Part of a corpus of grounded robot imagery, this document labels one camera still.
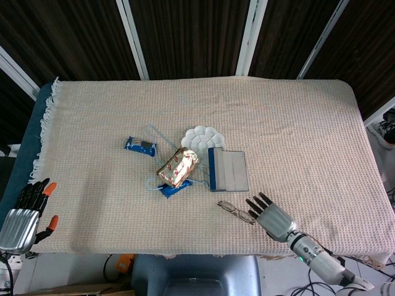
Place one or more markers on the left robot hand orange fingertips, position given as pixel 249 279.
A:
pixel 17 229

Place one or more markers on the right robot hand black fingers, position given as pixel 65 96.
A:
pixel 276 222

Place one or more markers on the wire-rimmed eyeglasses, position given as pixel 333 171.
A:
pixel 227 206

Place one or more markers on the grey blue-edged box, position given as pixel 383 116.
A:
pixel 231 169

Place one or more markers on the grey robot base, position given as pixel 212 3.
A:
pixel 197 274

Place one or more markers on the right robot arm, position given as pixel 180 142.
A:
pixel 321 262

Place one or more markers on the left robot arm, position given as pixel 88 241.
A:
pixel 4 274

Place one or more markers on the blue table pad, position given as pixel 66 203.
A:
pixel 24 154

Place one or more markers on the beige waffle tablecloth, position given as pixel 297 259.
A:
pixel 277 123

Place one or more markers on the plain blue snack pack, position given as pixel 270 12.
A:
pixel 171 191

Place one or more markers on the white flower paint palette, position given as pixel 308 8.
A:
pixel 202 138

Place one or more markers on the gold foil snack bag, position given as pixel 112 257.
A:
pixel 179 166

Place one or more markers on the orange device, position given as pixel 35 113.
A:
pixel 125 265

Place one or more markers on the black and white sneaker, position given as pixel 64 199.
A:
pixel 385 129

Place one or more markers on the blue cookie pack with picture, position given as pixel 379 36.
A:
pixel 139 145

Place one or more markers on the white frame post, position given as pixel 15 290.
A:
pixel 251 37
pixel 324 37
pixel 15 72
pixel 381 112
pixel 132 37

